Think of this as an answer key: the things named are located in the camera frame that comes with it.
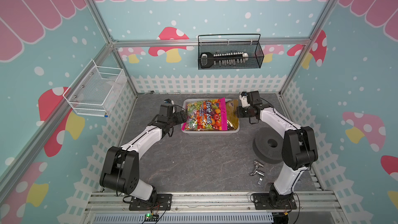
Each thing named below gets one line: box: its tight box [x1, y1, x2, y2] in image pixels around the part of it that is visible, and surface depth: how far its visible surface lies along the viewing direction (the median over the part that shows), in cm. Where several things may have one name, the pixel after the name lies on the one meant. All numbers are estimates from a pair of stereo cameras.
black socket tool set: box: [200, 51, 249, 69], surface depth 91 cm
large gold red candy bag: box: [225, 99, 239, 131], surface depth 94 cm
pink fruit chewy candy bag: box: [181, 97, 228, 131], surface depth 91 cm
